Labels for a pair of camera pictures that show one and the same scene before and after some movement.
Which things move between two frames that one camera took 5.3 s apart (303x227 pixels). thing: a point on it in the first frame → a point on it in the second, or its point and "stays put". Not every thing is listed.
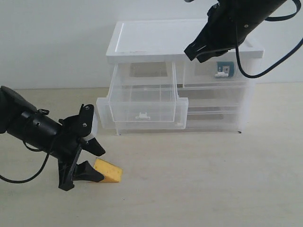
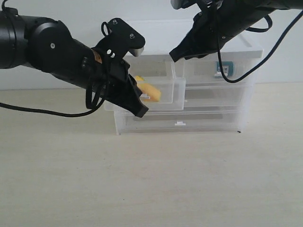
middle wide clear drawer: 217,95 stays put
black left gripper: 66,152 → 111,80
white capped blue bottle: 225,69 stays put
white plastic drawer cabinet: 153,86 stays put
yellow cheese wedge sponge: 112,173 → 149,93
